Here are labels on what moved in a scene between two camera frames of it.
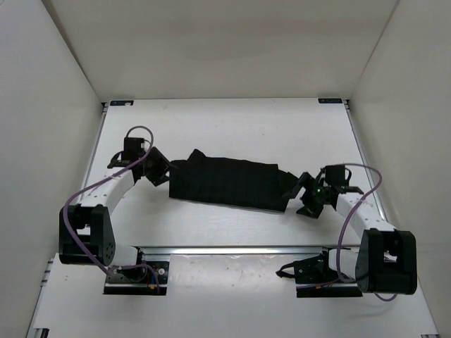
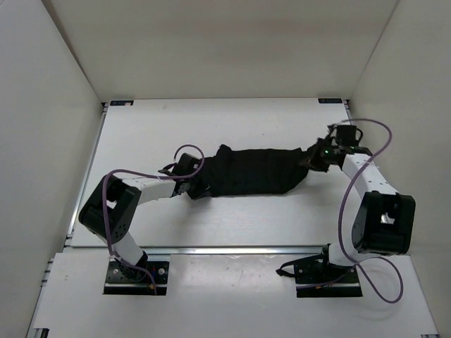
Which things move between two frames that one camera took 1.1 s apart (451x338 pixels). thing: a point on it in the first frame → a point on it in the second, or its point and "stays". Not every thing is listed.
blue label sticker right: x=330 y=100 stays
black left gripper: x=163 y=164 → x=201 y=191
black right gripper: x=310 y=209 → x=313 y=164
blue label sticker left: x=118 y=103 stays
